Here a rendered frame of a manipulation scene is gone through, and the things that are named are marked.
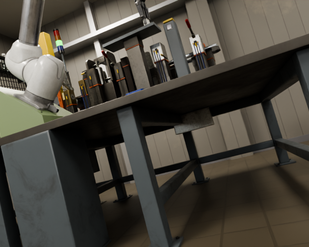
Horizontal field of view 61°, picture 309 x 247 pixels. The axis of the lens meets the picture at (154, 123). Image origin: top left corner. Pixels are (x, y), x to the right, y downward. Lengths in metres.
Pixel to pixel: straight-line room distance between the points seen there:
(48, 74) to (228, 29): 3.08
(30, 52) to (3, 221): 0.91
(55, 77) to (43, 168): 0.48
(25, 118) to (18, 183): 0.32
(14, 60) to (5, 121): 0.34
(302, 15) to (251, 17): 0.63
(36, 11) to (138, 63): 0.62
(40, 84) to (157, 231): 0.93
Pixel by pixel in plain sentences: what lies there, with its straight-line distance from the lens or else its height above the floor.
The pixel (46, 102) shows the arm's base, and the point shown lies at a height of 0.83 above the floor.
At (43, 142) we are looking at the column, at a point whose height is 0.61.
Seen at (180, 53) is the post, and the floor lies 0.94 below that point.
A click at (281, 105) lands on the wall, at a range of 3.96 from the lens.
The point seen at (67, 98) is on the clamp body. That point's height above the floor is 0.98.
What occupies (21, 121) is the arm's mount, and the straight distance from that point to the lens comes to 1.48.
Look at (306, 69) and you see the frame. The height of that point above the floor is 0.58.
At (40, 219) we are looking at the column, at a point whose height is 0.26.
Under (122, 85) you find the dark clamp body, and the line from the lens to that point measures 1.87.
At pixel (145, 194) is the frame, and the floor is 0.26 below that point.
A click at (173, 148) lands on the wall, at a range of 4.01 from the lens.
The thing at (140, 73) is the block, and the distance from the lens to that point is 1.67.
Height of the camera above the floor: 0.45
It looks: 5 degrees up
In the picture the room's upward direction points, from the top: 15 degrees counter-clockwise
